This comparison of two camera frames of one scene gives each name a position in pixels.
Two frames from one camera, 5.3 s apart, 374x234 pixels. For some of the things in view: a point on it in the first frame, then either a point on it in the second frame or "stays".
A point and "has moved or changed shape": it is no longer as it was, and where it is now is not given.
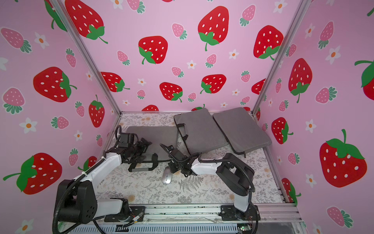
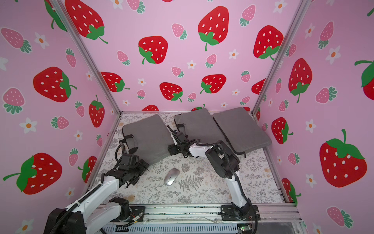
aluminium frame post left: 63,14 stays
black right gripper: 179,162 -> 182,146
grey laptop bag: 199,131 stays
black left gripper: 143,147 -> 142,168
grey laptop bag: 243,133 stays
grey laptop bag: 165,135 has moved or changed shape
